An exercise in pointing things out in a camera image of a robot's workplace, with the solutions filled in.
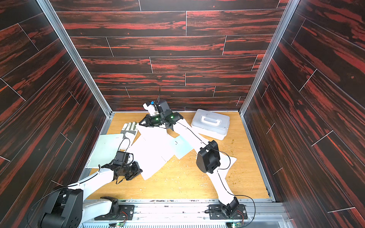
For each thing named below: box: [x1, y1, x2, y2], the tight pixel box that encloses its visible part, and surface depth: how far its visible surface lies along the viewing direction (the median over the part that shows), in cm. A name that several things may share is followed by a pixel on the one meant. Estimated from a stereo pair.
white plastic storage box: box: [191, 108, 231, 141], surface depth 101 cm
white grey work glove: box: [119, 121, 139, 151], surface depth 110 cm
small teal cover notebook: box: [174, 134, 194, 160], surface depth 102 cm
